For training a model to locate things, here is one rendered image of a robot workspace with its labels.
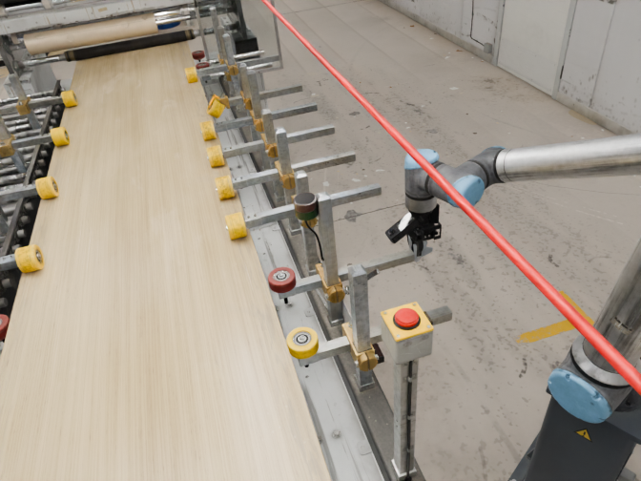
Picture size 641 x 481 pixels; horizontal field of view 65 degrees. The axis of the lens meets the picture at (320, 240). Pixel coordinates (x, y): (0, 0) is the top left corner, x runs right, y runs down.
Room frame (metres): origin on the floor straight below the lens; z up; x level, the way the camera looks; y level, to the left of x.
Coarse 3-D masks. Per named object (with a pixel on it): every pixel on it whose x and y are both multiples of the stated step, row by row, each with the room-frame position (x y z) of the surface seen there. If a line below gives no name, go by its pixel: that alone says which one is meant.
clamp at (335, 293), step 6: (318, 264) 1.17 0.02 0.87; (318, 270) 1.14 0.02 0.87; (324, 282) 1.08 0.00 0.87; (324, 288) 1.08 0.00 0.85; (330, 288) 1.06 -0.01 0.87; (336, 288) 1.06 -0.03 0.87; (330, 294) 1.04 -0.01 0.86; (336, 294) 1.05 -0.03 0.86; (342, 294) 1.05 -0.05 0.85; (330, 300) 1.04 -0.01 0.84; (336, 300) 1.05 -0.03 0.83
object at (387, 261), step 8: (384, 256) 1.18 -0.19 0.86; (392, 256) 1.18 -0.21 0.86; (400, 256) 1.18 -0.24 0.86; (408, 256) 1.17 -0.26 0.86; (352, 264) 1.16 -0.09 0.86; (368, 264) 1.15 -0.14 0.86; (376, 264) 1.15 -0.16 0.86; (384, 264) 1.15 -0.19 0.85; (392, 264) 1.16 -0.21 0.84; (400, 264) 1.17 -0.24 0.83; (344, 272) 1.13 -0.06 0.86; (368, 272) 1.14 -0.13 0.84; (304, 280) 1.12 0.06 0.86; (312, 280) 1.11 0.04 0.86; (320, 280) 1.11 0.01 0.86; (344, 280) 1.13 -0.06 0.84; (296, 288) 1.09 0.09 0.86; (304, 288) 1.10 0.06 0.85; (312, 288) 1.10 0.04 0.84; (280, 296) 1.08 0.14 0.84; (288, 296) 1.08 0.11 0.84
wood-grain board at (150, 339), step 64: (128, 64) 3.23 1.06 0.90; (192, 64) 3.09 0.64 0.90; (128, 128) 2.27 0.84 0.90; (192, 128) 2.19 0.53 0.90; (64, 192) 1.74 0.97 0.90; (128, 192) 1.68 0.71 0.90; (192, 192) 1.63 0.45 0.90; (64, 256) 1.32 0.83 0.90; (128, 256) 1.28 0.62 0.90; (192, 256) 1.25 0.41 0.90; (256, 256) 1.21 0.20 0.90; (64, 320) 1.03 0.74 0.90; (128, 320) 1.00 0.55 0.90; (192, 320) 0.97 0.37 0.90; (256, 320) 0.94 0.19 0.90; (0, 384) 0.83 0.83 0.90; (64, 384) 0.80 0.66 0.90; (128, 384) 0.78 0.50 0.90; (192, 384) 0.76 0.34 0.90; (256, 384) 0.74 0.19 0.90; (0, 448) 0.65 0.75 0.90; (64, 448) 0.63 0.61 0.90; (128, 448) 0.61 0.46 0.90; (192, 448) 0.59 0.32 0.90; (256, 448) 0.58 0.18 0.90; (320, 448) 0.56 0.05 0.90
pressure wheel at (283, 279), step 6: (276, 270) 1.12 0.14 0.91; (282, 270) 1.12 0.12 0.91; (288, 270) 1.12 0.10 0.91; (270, 276) 1.10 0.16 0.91; (276, 276) 1.10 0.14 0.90; (282, 276) 1.09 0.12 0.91; (288, 276) 1.09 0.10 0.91; (294, 276) 1.09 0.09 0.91; (270, 282) 1.08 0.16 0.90; (276, 282) 1.07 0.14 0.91; (282, 282) 1.07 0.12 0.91; (288, 282) 1.07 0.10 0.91; (294, 282) 1.08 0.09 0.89; (276, 288) 1.06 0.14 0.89; (282, 288) 1.06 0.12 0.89; (288, 288) 1.06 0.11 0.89
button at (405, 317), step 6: (396, 312) 0.60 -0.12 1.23; (402, 312) 0.60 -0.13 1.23; (408, 312) 0.60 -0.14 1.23; (414, 312) 0.60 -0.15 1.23; (396, 318) 0.59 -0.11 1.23; (402, 318) 0.59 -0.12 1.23; (408, 318) 0.59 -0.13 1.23; (414, 318) 0.58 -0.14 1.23; (402, 324) 0.58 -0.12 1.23; (408, 324) 0.57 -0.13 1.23; (414, 324) 0.58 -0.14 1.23
